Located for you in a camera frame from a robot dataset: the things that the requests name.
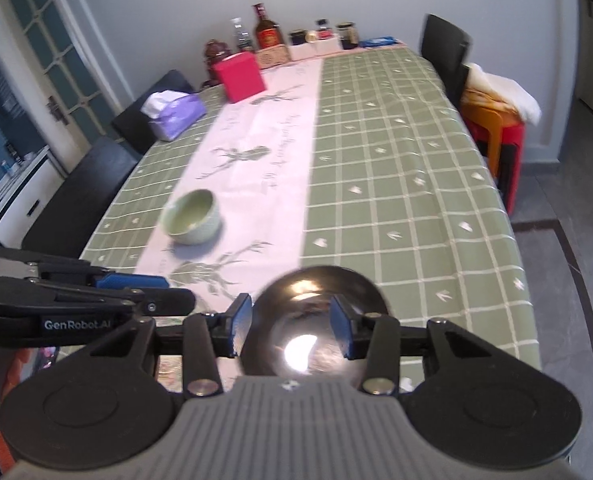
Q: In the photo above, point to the orange plastic stool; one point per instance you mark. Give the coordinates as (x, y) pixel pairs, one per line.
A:
(481, 115)

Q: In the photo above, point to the shiny metal bowl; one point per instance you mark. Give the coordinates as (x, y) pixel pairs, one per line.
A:
(306, 300)

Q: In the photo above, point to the purple tissue pack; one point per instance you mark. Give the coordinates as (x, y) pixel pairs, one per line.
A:
(181, 115)

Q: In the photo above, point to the brown figurine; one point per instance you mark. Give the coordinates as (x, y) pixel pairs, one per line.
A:
(214, 52)

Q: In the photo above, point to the black chair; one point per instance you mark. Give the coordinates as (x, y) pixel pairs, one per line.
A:
(136, 125)
(444, 45)
(76, 200)

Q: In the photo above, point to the green ceramic bowl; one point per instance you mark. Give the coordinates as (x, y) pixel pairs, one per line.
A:
(191, 215)

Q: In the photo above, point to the red box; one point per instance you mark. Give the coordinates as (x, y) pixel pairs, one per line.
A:
(241, 77)

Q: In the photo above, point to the white glass-panel door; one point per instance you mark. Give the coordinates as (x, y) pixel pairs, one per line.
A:
(41, 35)

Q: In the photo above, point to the white cabinet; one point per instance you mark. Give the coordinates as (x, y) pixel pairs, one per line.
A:
(21, 195)

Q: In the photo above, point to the white deer-print table runner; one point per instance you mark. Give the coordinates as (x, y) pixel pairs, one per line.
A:
(266, 140)

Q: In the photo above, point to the green checked tablecloth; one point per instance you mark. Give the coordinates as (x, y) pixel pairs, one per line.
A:
(401, 185)

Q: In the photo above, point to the blue packet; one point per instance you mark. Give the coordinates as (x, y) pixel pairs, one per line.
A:
(376, 42)

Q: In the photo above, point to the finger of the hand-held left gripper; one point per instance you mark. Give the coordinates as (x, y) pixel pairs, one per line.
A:
(166, 301)
(131, 281)

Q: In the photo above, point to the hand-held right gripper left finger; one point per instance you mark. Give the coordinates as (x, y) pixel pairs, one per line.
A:
(241, 325)

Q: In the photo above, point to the red plastic stool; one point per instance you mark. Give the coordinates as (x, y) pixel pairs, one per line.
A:
(511, 160)

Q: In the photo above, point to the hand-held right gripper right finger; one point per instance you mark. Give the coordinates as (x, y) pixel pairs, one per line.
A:
(341, 330)

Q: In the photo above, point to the white cloth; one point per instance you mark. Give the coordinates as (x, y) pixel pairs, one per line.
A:
(506, 92)

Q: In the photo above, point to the brown bottle red label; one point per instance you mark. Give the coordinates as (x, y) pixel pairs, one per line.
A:
(268, 35)

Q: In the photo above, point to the glass jar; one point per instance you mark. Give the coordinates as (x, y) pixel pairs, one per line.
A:
(347, 36)

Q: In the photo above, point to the white square container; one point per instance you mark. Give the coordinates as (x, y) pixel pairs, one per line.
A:
(326, 47)
(302, 52)

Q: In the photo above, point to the clear plastic bottle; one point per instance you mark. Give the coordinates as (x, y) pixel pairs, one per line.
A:
(240, 35)

